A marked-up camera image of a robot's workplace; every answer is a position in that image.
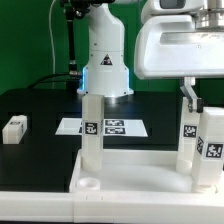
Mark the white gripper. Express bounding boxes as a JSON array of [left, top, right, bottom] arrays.
[[134, 0, 224, 113]]

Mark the white desk top tray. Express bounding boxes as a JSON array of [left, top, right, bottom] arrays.
[[69, 149, 224, 201]]

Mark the black cable bundle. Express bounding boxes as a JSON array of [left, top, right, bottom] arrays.
[[27, 72, 83, 90]]

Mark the white cable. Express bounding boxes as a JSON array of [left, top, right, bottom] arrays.
[[48, 0, 60, 90]]

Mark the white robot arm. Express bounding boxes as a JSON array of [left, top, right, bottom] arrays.
[[83, 0, 224, 113]]

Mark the black camera pole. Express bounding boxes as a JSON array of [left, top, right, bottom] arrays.
[[60, 0, 90, 76]]

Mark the white front fence bar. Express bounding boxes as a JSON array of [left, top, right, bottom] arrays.
[[0, 192, 224, 224]]

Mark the white marker sheet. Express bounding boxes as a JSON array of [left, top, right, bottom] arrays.
[[56, 118, 148, 137]]

